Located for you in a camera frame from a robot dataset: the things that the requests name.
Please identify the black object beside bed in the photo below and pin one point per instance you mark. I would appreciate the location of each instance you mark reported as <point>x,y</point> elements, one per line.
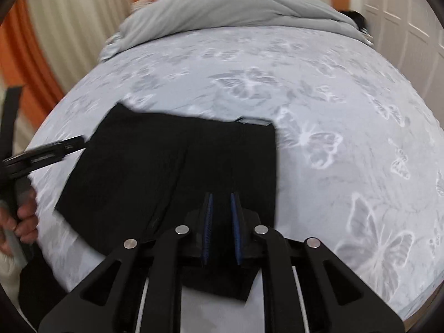
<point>355,19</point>

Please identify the black pants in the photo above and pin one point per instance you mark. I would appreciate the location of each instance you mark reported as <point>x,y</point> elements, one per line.
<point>156,159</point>

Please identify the white curtain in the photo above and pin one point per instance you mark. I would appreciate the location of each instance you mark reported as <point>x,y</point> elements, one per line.
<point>79,24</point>

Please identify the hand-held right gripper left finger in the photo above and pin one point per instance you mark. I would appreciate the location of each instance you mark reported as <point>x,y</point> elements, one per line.
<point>208,229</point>

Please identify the white panelled wardrobe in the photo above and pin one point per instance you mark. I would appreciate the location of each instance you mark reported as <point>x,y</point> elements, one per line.
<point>409,17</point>

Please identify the grey duvet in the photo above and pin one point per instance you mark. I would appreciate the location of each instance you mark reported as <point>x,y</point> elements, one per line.
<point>225,10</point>

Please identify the person's left hand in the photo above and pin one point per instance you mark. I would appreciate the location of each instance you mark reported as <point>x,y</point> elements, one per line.
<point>28,222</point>

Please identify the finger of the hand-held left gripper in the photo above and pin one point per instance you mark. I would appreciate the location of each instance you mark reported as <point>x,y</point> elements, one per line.
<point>52,152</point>

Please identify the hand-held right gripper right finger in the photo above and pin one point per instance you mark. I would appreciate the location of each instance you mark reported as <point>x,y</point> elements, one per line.
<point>236,229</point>

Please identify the butterfly print bedsheet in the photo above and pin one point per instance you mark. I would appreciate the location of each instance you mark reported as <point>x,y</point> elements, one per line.
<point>347,111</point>

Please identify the orange curtain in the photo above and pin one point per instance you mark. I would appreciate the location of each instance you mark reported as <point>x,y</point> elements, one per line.
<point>20,62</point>

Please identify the person's dark clothing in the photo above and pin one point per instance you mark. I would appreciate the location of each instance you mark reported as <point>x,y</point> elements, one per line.
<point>38,291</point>

